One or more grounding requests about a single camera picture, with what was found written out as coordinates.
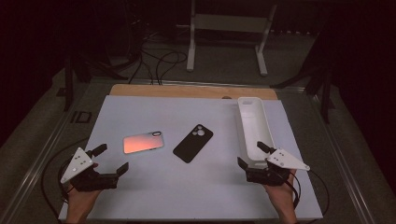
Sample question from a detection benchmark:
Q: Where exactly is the white metal stand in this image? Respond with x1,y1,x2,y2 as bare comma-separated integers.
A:
176,0,278,77

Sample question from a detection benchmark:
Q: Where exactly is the right hand-held gripper cable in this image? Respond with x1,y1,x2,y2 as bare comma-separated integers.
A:
286,169,302,210

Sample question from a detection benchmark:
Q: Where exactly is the black square floor frame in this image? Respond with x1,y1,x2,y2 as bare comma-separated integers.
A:
70,110,93,125

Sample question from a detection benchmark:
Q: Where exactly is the hand-held gripper cable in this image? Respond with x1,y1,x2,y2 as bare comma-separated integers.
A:
59,158,76,204
286,169,302,210

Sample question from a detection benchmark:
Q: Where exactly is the person's right hand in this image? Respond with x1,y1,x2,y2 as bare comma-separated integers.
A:
263,168,297,215

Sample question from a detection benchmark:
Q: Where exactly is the white rectangular plastic container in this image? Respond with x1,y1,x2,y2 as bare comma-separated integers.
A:
236,96,276,170

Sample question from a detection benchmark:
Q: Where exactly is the black floor cable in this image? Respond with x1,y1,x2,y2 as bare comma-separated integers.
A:
41,137,91,219
128,31,189,87
309,169,331,217

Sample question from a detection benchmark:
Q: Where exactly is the person's left hand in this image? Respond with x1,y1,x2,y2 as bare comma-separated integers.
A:
65,186,102,217

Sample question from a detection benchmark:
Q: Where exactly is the black tripod stand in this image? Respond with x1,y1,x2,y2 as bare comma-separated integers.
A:
55,54,94,113
270,27,337,125

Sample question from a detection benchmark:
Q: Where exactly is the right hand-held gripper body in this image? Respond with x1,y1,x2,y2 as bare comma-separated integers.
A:
246,147,311,187

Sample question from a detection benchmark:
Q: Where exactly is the white table mat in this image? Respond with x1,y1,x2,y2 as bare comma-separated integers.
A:
58,94,324,222

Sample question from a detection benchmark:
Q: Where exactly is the black phone case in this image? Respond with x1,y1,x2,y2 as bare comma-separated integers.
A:
172,123,215,164

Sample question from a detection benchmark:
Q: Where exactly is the metal floor rail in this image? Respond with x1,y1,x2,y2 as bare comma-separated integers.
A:
0,92,82,224
306,91,379,224

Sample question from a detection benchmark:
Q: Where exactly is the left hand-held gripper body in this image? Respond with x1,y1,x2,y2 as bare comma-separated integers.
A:
60,147,120,192

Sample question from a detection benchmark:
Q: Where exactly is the left hand-held gripper cable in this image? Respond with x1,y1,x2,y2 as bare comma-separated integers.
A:
59,158,76,204

